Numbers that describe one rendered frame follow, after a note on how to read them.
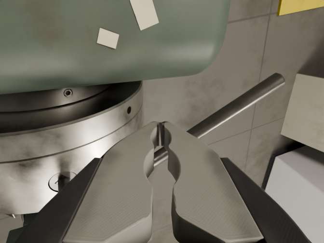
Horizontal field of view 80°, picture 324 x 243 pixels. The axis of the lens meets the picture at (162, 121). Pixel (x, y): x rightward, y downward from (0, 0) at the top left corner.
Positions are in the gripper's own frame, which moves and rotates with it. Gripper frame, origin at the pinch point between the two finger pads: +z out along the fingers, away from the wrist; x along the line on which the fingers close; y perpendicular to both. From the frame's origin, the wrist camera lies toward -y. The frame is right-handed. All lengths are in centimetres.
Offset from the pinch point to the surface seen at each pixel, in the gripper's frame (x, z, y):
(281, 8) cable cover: 104, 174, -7
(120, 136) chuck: -5.3, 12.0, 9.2
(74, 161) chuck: -10.2, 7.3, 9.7
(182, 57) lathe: 2.5, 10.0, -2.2
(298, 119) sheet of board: 167, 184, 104
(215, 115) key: 4.8, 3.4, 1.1
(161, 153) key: 0.2, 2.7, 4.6
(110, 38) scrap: -4.2, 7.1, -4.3
